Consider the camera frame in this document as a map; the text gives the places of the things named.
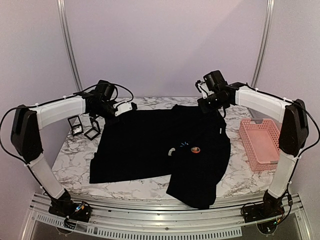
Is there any black t-shirt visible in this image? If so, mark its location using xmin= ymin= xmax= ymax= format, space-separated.
xmin=89 ymin=105 xmax=231 ymax=210

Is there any round orange white brooch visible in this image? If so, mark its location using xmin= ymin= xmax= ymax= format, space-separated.
xmin=190 ymin=146 xmax=201 ymax=154

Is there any yellow brooch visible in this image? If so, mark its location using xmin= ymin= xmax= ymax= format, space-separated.
xmin=168 ymin=147 xmax=176 ymax=156

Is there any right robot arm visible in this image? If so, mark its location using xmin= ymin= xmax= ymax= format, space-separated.
xmin=195 ymin=70 xmax=312 ymax=218

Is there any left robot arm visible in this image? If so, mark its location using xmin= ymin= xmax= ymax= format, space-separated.
xmin=0 ymin=80 xmax=137 ymax=217

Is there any black open brooch case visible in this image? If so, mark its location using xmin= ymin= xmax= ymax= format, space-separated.
xmin=84 ymin=117 xmax=101 ymax=141

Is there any pink perforated plastic basket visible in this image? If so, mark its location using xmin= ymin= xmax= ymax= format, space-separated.
xmin=239 ymin=118 xmax=280 ymax=172

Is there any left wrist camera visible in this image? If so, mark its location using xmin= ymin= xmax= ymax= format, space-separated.
xmin=113 ymin=100 xmax=138 ymax=117

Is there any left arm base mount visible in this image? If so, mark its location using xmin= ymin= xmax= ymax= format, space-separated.
xmin=48 ymin=192 xmax=92 ymax=223

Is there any left aluminium frame post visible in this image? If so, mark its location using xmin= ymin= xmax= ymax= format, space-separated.
xmin=56 ymin=0 xmax=83 ymax=91

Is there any aluminium frame post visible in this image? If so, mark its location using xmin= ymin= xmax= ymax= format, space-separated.
xmin=251 ymin=0 xmax=275 ymax=88
xmin=56 ymin=0 xmax=83 ymax=91

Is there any aluminium front rail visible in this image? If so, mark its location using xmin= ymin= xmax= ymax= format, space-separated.
xmin=22 ymin=193 xmax=312 ymax=240

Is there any right aluminium frame post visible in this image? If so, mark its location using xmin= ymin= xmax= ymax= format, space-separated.
xmin=251 ymin=0 xmax=275 ymax=88

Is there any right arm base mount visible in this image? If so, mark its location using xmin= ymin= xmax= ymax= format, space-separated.
xmin=240 ymin=190 xmax=293 ymax=226

